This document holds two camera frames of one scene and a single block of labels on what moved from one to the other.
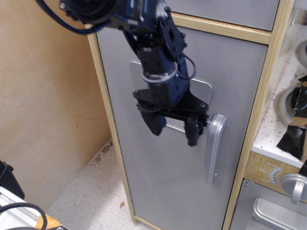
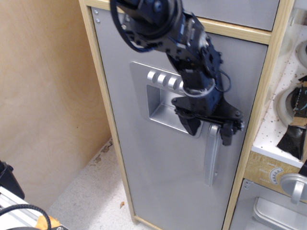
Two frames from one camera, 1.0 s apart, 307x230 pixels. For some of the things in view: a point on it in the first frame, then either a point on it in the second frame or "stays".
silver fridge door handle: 216,123 stays
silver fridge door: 172,185 stays
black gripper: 173,97 -> 204,100
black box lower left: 8,181 stays
